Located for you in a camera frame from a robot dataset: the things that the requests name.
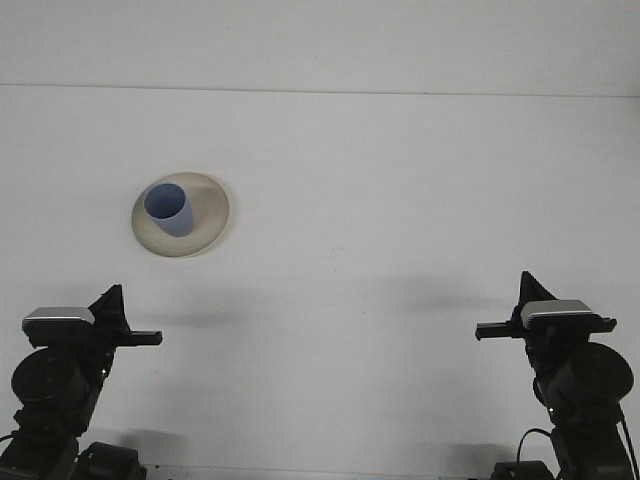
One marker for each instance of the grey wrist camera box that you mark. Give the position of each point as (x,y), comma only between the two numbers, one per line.
(555,310)
(60,315)

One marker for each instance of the pale round plate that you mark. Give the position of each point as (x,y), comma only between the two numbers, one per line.
(210,220)

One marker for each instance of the pale blue cup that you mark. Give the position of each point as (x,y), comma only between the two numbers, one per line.
(176,224)

